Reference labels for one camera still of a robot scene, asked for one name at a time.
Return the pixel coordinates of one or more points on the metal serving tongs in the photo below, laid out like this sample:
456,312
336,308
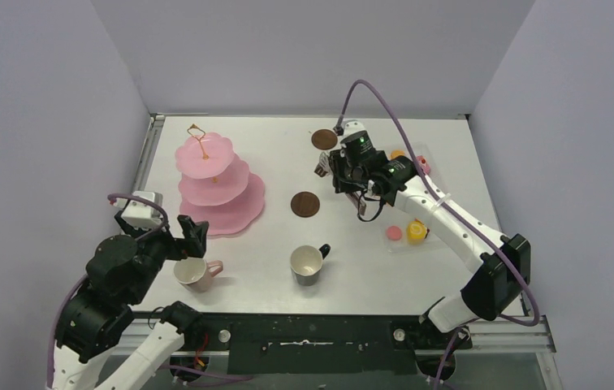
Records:
342,180

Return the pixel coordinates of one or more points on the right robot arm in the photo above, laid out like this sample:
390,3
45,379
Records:
499,265

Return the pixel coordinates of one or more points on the pink teacup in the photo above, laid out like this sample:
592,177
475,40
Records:
196,274

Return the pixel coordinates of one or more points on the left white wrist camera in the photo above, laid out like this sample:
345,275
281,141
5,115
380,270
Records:
140,215

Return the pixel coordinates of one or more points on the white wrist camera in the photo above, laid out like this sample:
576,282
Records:
347,127
140,215

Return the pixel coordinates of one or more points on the far dark wooden coaster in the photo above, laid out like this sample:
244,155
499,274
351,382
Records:
324,139

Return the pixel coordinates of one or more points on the clear plastic tray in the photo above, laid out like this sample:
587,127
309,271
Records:
416,195

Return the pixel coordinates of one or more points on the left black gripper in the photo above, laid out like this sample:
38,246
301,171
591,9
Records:
195,240

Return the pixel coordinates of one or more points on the orange round macaron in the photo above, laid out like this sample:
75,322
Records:
397,153

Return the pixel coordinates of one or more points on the pink round macaron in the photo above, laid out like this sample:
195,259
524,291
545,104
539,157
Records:
394,233

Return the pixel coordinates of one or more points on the chocolate layered cake slice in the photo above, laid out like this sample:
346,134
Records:
320,171

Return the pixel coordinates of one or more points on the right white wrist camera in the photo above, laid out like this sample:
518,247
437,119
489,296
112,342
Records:
347,127

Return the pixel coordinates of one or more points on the dark wooden coaster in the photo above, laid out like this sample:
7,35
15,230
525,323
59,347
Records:
305,204
324,139

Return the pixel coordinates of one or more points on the near dark wooden coaster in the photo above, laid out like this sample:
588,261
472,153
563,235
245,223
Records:
305,204

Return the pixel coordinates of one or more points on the pink three-tier cake stand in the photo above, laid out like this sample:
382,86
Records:
217,185

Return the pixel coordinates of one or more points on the yellow swirl roll cake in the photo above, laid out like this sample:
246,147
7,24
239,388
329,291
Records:
416,232

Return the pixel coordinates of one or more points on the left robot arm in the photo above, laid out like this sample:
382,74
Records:
98,309

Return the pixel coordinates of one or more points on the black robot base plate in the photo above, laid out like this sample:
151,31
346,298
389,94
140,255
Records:
255,344

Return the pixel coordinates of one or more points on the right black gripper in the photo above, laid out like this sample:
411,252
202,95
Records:
339,171

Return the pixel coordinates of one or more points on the pink green cube cake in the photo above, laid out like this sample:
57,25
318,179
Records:
424,164

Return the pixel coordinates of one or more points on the black mug white inside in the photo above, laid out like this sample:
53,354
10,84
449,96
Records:
306,263

